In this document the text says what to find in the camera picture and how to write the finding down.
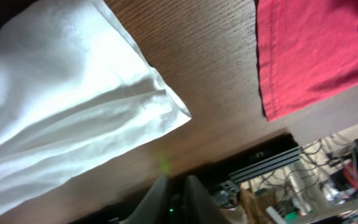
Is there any white printed t-shirt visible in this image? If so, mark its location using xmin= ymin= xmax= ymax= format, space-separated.
xmin=0 ymin=1 xmax=191 ymax=215

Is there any red t-shirt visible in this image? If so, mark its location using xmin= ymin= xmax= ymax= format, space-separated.
xmin=257 ymin=0 xmax=358 ymax=121

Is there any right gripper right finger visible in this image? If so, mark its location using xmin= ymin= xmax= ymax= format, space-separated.
xmin=184 ymin=175 xmax=230 ymax=224

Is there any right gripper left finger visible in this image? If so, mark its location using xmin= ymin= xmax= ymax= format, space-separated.
xmin=124 ymin=176 xmax=170 ymax=224

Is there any aluminium frame rail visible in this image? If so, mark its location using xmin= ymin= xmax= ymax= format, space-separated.
xmin=229 ymin=146 xmax=300 ymax=184

